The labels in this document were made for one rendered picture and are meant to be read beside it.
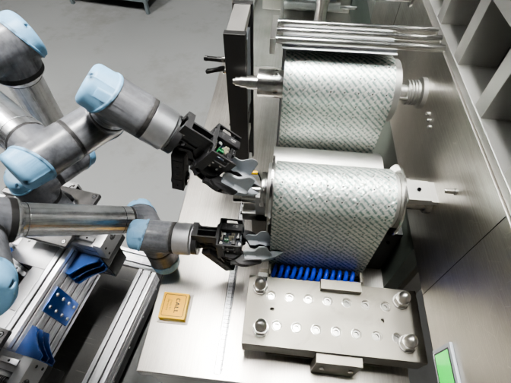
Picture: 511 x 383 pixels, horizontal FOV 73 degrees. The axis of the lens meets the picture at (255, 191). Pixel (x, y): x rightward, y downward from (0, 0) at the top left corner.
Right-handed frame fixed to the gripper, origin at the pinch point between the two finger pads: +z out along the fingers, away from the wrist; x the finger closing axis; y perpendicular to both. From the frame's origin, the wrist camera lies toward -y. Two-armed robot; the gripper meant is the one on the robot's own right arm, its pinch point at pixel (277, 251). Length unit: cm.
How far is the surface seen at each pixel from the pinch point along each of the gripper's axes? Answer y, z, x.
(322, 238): 8.2, 9.4, -0.2
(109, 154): -109, -124, 121
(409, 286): -43, 47, 13
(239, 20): 35, -13, 39
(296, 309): -6.0, 5.3, -11.4
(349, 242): 8.0, 15.1, -0.3
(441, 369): 8.4, 29.4, -24.0
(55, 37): -109, -233, 268
